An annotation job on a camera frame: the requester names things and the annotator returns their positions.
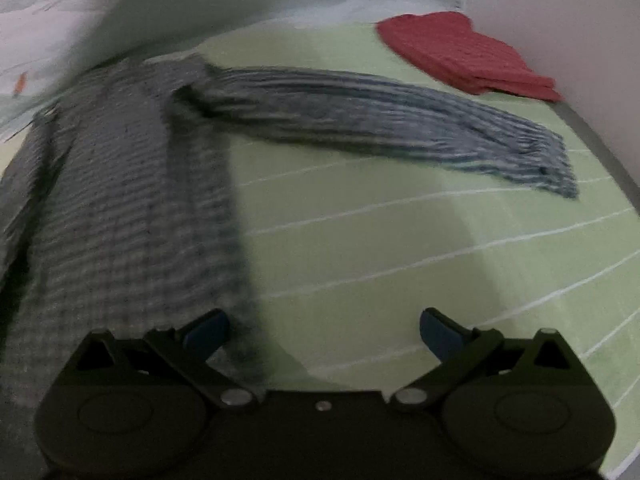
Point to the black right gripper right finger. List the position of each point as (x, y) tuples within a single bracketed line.
[(463, 354)]

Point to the blue white plaid shirt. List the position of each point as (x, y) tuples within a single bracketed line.
[(307, 204)]

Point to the white carrot print duvet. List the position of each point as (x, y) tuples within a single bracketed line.
[(45, 44)]

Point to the red folded garment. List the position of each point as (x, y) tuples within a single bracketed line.
[(445, 46)]

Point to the green grid bed sheet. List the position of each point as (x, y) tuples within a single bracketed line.
[(542, 262)]

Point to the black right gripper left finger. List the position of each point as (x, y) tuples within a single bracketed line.
[(186, 350)]

